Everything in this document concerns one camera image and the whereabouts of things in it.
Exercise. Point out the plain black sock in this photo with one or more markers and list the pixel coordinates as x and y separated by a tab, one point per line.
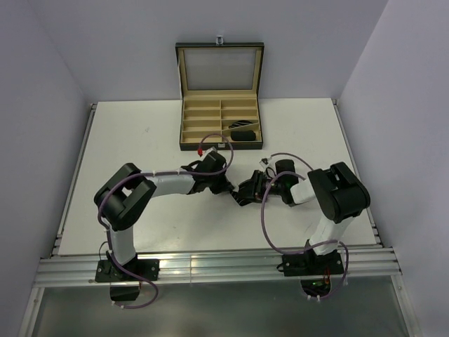
243	136

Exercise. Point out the aluminium rail frame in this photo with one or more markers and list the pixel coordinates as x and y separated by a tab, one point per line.
201	238

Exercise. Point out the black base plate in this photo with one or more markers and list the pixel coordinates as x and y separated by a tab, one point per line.
108	272
310	264

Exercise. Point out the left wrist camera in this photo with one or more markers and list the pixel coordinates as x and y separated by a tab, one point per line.
213	162

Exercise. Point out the black sock thin white stripes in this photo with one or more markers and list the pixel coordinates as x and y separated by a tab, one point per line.
240	123

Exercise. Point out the black compartment box beige lining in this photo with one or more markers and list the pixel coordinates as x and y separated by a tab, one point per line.
219	84

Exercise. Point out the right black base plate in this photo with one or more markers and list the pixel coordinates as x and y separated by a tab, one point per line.
310	264

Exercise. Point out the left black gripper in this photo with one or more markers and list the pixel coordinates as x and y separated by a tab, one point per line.
219	189

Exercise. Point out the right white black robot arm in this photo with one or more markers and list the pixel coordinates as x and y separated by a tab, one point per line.
341	197

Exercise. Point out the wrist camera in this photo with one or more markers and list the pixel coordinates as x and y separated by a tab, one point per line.
213	162
271	167

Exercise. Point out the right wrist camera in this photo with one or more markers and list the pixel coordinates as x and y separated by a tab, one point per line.
271	167

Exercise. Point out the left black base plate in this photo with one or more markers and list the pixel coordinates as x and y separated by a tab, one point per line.
108	272

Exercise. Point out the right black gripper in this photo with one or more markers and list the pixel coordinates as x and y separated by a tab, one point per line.
260	177

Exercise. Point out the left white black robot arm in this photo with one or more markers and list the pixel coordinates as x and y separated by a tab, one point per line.
123	198

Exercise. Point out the striped sock with white toe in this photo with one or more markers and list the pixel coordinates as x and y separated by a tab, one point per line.
248	193

